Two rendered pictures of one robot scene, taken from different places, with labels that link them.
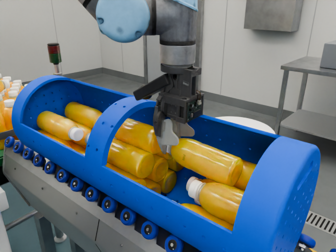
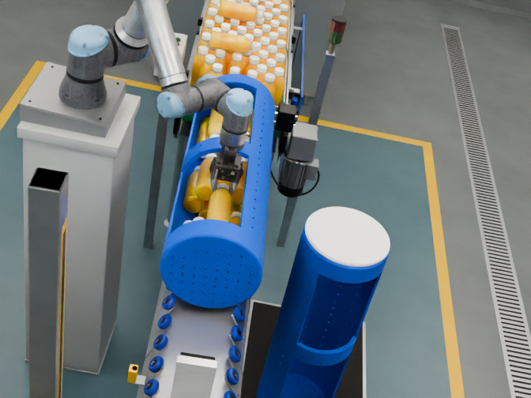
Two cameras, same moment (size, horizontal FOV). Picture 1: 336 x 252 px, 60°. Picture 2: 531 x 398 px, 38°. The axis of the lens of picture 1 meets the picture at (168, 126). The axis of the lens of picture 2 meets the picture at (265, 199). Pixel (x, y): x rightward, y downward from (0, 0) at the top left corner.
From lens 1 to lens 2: 1.90 m
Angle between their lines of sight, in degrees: 41
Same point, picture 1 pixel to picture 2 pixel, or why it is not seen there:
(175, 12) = (225, 110)
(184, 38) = (227, 128)
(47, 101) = not seen: hidden behind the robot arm
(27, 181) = not seen: hidden behind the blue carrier
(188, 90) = (222, 160)
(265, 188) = (181, 231)
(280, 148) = (212, 223)
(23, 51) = not seen: outside the picture
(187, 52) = (228, 137)
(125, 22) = (163, 110)
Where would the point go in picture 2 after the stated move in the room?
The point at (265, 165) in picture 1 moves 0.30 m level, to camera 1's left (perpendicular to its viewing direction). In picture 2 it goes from (194, 223) to (139, 161)
